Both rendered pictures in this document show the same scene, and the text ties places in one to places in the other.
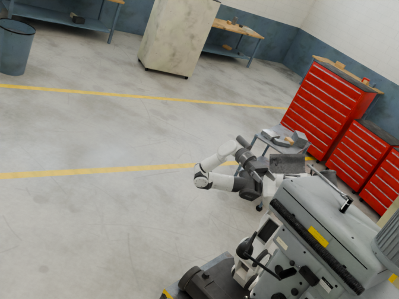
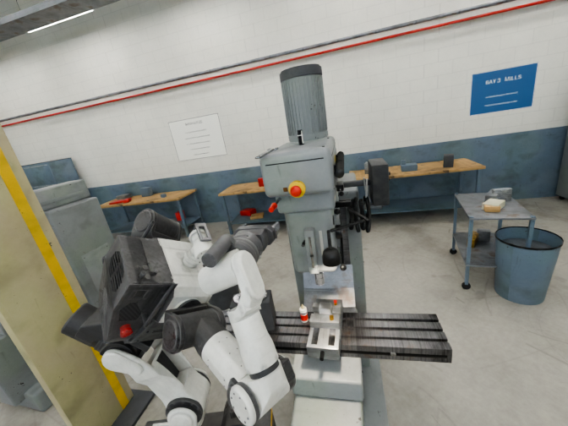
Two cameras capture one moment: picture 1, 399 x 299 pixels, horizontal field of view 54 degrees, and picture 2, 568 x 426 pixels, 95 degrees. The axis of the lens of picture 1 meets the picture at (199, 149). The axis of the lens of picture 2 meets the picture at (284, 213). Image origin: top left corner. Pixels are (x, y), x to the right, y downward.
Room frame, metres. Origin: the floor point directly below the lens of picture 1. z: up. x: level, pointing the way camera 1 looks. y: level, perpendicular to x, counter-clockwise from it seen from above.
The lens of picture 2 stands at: (1.98, 0.35, 1.99)
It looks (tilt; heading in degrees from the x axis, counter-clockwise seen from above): 19 degrees down; 242
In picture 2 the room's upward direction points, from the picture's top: 10 degrees counter-clockwise
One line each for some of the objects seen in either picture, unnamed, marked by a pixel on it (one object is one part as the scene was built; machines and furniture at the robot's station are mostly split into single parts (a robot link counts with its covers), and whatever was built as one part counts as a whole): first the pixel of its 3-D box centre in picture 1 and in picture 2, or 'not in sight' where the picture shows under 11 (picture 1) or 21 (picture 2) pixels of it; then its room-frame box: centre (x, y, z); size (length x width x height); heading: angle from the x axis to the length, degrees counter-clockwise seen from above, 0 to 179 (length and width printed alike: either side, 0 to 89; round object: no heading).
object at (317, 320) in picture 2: not in sight; (324, 320); (1.38, -0.55, 1.01); 0.15 x 0.06 x 0.04; 135
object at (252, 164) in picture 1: (252, 165); (249, 243); (1.78, -0.27, 1.70); 0.13 x 0.12 x 0.10; 137
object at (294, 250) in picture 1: (322, 257); (308, 189); (1.32, -0.62, 1.68); 0.34 x 0.24 x 0.10; 47
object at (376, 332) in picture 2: not in sight; (318, 332); (1.39, -0.62, 0.88); 1.24 x 0.23 x 0.08; 137
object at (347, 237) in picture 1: (334, 228); (304, 162); (1.34, -0.60, 1.81); 0.47 x 0.26 x 0.16; 47
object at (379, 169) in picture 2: not in sight; (379, 181); (0.90, -0.58, 1.62); 0.20 x 0.09 x 0.21; 47
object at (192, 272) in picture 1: (190, 278); not in sight; (2.13, -0.32, 0.50); 0.20 x 0.05 x 0.20; 150
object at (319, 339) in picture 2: not in sight; (325, 322); (1.36, -0.56, 0.97); 0.35 x 0.15 x 0.11; 45
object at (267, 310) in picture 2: not in sight; (253, 310); (1.64, -0.86, 1.02); 0.22 x 0.12 x 0.20; 148
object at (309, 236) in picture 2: (270, 267); (311, 250); (1.42, -0.51, 1.44); 0.04 x 0.04 x 0.21; 47
